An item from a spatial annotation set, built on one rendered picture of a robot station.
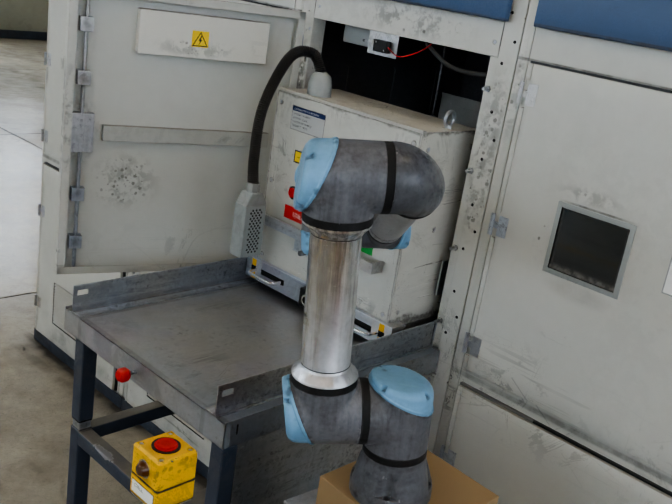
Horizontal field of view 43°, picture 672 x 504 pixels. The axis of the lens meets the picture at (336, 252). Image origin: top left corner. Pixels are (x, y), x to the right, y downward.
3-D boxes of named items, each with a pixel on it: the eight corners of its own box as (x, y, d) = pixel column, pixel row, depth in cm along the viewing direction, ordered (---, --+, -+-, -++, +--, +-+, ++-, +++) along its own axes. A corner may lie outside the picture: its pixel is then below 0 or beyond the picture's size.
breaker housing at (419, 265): (387, 329, 204) (424, 131, 189) (255, 261, 235) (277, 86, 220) (505, 295, 240) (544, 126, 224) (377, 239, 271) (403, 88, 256)
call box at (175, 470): (154, 516, 142) (159, 463, 139) (128, 492, 147) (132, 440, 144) (193, 499, 148) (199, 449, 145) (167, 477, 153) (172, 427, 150)
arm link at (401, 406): (434, 462, 148) (444, 393, 143) (358, 460, 146) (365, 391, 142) (422, 425, 159) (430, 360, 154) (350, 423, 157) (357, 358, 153)
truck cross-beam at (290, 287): (388, 351, 203) (392, 328, 201) (245, 274, 237) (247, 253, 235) (401, 346, 207) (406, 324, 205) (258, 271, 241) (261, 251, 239)
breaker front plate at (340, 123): (383, 329, 204) (419, 133, 189) (253, 262, 234) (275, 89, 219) (386, 328, 204) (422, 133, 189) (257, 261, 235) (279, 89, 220)
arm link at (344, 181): (366, 459, 146) (399, 150, 127) (279, 458, 145) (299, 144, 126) (358, 421, 157) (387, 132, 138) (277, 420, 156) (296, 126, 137)
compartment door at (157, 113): (51, 265, 229) (65, -21, 205) (267, 259, 259) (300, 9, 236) (56, 274, 223) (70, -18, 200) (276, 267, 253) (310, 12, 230)
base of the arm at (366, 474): (448, 499, 154) (454, 452, 151) (382, 524, 146) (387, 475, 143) (396, 456, 166) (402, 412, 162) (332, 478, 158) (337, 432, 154)
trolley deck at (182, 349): (222, 450, 166) (225, 423, 164) (63, 328, 205) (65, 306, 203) (435, 371, 214) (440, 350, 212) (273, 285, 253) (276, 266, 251)
